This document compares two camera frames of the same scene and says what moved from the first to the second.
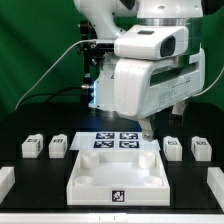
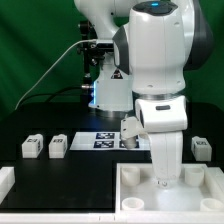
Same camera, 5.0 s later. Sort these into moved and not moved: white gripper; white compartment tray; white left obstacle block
Moved: white gripper; white compartment tray
Not moved: white left obstacle block
